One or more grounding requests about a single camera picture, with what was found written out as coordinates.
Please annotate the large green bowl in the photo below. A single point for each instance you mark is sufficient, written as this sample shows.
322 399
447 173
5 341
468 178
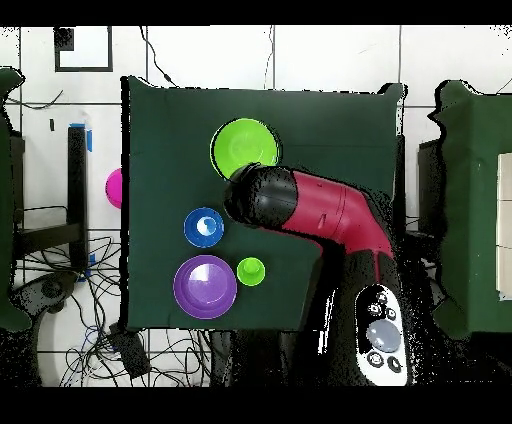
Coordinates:
240 146

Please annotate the large purple bowl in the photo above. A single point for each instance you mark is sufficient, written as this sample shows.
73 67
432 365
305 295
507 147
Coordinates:
204 288

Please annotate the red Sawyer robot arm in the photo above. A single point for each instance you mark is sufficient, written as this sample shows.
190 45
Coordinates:
328 208

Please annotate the white box stack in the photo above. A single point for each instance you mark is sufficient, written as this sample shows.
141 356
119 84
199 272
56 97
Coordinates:
506 224

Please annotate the small dark blue bowl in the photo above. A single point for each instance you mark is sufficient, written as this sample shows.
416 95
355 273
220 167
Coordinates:
204 228

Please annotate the green cup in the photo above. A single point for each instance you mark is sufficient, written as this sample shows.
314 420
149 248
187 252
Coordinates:
250 272

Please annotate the dark green table cloth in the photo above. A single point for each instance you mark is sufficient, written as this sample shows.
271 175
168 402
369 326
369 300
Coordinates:
320 120

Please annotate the magenta bowl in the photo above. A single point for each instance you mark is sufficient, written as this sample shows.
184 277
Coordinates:
115 188

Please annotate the black metal stand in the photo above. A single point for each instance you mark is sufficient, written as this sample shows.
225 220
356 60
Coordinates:
77 180

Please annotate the black power strip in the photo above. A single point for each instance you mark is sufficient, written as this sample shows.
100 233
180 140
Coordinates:
130 352

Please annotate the neighbouring green table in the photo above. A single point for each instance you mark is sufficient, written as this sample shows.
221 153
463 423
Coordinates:
472 200
6 200

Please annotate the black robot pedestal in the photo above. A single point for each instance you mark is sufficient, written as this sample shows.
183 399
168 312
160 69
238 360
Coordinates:
256 360

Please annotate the black square frame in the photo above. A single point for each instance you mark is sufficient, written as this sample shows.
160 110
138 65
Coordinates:
110 48

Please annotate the black pedestal leg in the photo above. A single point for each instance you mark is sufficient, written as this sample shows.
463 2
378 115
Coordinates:
44 290

